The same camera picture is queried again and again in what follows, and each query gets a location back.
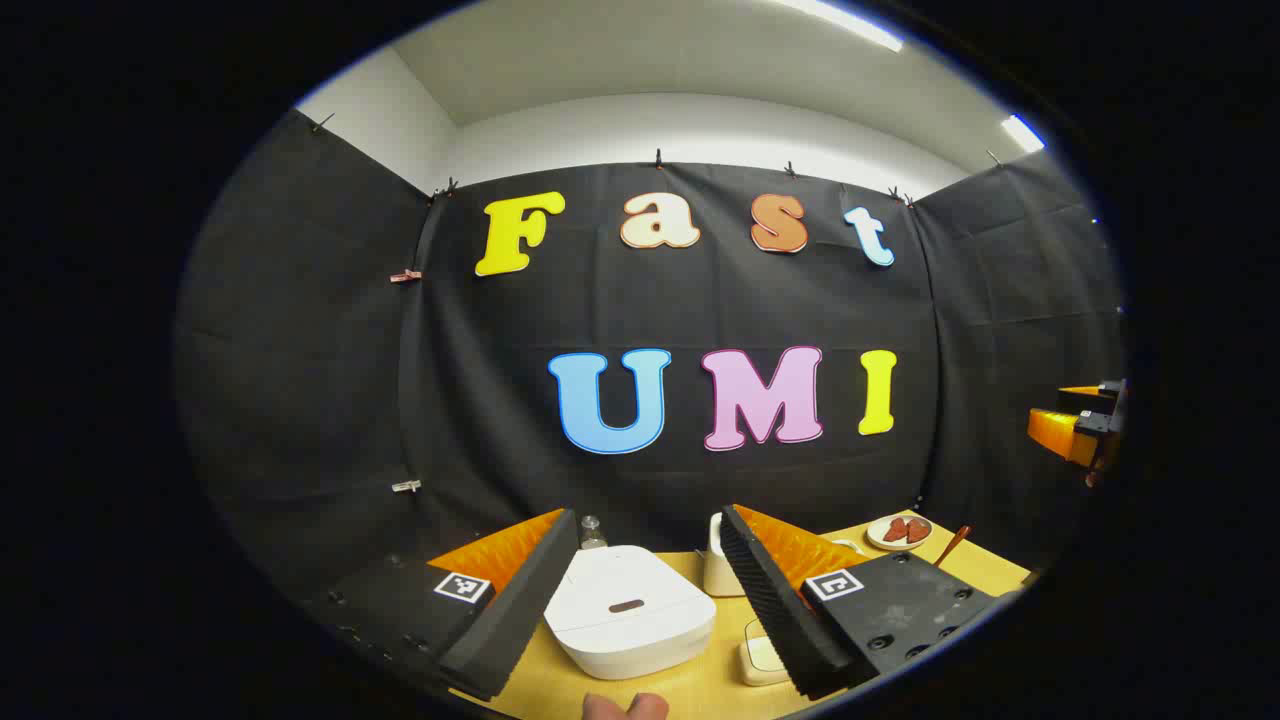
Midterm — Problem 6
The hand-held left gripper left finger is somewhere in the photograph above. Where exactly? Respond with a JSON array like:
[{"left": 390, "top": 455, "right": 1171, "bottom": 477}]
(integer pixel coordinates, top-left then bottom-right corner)
[{"left": 300, "top": 508, "right": 581, "bottom": 701}]

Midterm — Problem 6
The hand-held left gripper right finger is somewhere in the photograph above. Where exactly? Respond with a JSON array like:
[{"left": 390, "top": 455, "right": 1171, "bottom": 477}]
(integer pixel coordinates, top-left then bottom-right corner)
[{"left": 718, "top": 504, "right": 1001, "bottom": 701}]

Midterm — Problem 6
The cream bowl of rice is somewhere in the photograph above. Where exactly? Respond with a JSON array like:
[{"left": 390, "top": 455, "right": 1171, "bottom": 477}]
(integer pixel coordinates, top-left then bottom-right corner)
[{"left": 738, "top": 620, "right": 793, "bottom": 687}]

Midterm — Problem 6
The white rice cooker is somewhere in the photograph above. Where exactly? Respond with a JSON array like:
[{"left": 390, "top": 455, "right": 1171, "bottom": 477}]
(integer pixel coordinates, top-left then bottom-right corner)
[{"left": 543, "top": 545, "right": 718, "bottom": 681}]

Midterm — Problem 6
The white toaster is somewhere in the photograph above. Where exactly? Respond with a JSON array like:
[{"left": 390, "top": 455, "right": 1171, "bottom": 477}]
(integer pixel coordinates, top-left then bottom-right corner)
[{"left": 703, "top": 512, "right": 746, "bottom": 598}]

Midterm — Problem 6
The white round plate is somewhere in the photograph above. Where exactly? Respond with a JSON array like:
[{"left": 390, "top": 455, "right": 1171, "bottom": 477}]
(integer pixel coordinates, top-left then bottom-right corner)
[{"left": 866, "top": 514, "right": 934, "bottom": 552}]

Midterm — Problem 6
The long ceiling light strip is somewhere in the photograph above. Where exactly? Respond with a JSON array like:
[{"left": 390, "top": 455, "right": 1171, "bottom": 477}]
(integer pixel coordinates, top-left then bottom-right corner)
[{"left": 775, "top": 0, "right": 904, "bottom": 53}]

